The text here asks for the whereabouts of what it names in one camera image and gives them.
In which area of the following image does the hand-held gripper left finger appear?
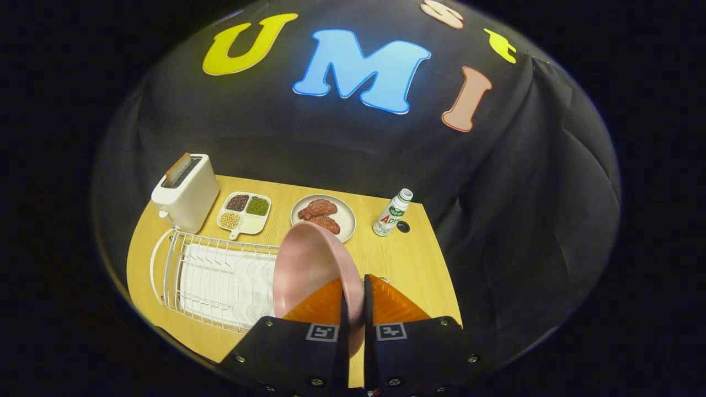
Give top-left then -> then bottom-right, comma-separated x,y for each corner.
218,277 -> 351,397

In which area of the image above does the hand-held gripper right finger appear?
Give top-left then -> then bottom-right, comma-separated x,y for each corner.
363,274 -> 480,397

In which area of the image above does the pink plate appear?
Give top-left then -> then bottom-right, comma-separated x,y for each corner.
272,221 -> 366,359

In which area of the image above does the white wire dish rack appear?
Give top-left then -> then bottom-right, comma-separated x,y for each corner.
149,228 -> 282,334

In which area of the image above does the beige round plate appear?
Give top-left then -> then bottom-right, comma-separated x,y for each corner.
290,194 -> 357,244

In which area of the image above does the red meat piece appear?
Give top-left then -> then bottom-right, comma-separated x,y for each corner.
309,216 -> 341,235
297,199 -> 338,221

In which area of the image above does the white drip tray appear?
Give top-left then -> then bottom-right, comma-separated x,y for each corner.
179,243 -> 279,330

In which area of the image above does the white drink bottle green label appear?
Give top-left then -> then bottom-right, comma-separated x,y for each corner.
372,188 -> 414,237

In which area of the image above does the white divided tray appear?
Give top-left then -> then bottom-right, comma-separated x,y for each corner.
216,191 -> 272,241

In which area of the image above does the white toaster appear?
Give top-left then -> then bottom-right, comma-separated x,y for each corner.
151,153 -> 220,234

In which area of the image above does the black backdrop cloth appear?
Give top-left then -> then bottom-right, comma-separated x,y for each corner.
91,0 -> 621,375

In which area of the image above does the toast slice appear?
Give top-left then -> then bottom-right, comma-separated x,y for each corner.
165,153 -> 191,186

